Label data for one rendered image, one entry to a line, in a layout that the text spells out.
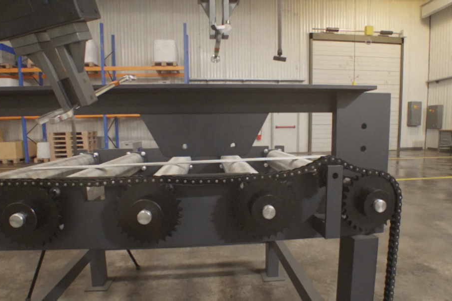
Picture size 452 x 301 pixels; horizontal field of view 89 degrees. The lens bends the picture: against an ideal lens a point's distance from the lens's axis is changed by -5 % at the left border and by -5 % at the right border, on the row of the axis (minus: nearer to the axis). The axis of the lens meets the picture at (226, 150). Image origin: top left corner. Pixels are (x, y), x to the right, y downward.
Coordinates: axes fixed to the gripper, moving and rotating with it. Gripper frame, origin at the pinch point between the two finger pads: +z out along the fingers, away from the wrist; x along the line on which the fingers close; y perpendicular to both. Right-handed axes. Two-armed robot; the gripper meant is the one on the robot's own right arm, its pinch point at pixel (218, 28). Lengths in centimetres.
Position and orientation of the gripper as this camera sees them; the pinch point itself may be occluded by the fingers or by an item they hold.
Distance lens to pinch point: 60.6
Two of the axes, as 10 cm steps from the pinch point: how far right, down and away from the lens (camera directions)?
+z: 0.1, 10.0, 1.0
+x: -10.0, 0.2, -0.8
